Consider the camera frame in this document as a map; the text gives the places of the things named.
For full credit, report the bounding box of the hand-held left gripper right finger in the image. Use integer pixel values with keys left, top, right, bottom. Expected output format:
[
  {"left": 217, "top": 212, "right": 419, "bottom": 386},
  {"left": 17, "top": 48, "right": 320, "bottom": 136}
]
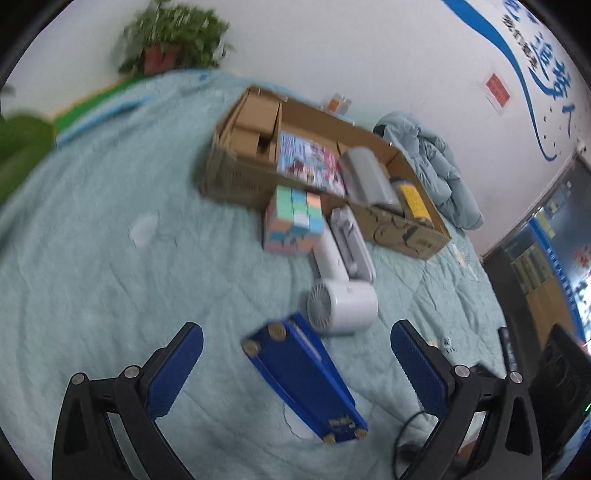
[{"left": 390, "top": 319, "right": 543, "bottom": 480}]

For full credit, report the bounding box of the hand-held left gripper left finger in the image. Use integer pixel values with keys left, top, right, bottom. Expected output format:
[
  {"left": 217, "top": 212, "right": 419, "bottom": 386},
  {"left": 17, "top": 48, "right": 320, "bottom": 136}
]
[{"left": 52, "top": 322, "right": 205, "bottom": 480}]

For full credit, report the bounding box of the blue folding stand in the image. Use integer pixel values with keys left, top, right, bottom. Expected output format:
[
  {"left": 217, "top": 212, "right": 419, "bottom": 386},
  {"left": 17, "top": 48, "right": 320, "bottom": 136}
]
[{"left": 241, "top": 313, "right": 369, "bottom": 445}]

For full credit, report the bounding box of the yellow label dried flower jar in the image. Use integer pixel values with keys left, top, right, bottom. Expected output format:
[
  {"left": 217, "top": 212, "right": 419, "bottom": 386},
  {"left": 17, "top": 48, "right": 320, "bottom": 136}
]
[{"left": 390, "top": 178, "right": 435, "bottom": 222}]

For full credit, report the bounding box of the cardboard box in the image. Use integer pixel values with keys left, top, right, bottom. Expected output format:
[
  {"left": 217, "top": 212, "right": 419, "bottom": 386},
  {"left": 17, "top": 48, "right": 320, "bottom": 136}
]
[{"left": 200, "top": 85, "right": 452, "bottom": 261}]

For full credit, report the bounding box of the pink printed cartoon box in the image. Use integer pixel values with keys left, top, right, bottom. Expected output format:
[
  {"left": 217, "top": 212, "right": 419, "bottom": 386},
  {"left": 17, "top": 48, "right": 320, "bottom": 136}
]
[{"left": 277, "top": 131, "right": 347, "bottom": 197}]

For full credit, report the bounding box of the white hair dryer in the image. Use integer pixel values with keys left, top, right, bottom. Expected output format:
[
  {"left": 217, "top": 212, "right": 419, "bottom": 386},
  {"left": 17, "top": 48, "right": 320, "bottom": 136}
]
[{"left": 307, "top": 226, "right": 378, "bottom": 335}]

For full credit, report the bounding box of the teal quilted blanket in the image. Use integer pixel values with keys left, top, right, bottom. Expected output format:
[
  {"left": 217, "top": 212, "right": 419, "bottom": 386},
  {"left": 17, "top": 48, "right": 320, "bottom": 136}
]
[{"left": 0, "top": 69, "right": 522, "bottom": 480}]

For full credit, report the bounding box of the black chair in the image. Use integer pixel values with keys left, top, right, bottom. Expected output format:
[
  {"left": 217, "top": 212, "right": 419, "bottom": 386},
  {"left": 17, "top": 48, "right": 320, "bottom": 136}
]
[{"left": 526, "top": 323, "right": 591, "bottom": 472}]

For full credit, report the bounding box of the white oblong case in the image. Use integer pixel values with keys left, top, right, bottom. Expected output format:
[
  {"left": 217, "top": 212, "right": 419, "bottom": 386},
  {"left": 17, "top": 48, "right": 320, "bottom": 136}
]
[{"left": 329, "top": 207, "right": 376, "bottom": 281}]

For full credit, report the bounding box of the blue framed glass cabinet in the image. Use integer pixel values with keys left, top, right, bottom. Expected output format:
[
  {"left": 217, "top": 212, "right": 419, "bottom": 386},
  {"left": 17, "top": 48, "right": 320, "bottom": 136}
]
[{"left": 485, "top": 157, "right": 591, "bottom": 342}]

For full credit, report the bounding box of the pastel puzzle cube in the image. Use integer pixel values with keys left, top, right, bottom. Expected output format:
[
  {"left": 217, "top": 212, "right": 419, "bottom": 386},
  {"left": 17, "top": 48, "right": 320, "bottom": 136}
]
[{"left": 263, "top": 185, "right": 324, "bottom": 256}]

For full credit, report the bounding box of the light blue puffer jacket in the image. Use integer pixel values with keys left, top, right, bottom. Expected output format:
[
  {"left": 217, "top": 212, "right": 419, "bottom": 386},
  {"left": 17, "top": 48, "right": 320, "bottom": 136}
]
[{"left": 373, "top": 112, "right": 485, "bottom": 230}]

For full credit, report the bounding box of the large leaf green plant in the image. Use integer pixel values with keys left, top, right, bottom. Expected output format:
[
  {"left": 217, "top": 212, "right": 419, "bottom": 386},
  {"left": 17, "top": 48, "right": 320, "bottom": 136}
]
[{"left": 0, "top": 88, "right": 58, "bottom": 204}]

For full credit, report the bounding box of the potted green plant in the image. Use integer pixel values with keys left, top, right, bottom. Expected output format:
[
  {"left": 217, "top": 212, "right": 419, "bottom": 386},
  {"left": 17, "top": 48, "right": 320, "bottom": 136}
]
[{"left": 117, "top": 0, "right": 232, "bottom": 77}]

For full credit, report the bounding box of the black cable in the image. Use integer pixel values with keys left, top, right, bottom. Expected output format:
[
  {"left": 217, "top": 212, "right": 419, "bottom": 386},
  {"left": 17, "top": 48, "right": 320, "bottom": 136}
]
[{"left": 392, "top": 408, "right": 444, "bottom": 480}]

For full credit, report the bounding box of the red wall sign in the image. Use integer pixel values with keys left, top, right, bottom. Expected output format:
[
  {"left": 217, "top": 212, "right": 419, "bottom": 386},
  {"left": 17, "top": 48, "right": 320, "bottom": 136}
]
[{"left": 484, "top": 71, "right": 513, "bottom": 112}]

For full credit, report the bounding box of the blue wall decal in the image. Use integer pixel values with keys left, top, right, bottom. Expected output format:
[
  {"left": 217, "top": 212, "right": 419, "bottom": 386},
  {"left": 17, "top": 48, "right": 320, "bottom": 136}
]
[{"left": 443, "top": 0, "right": 583, "bottom": 162}]

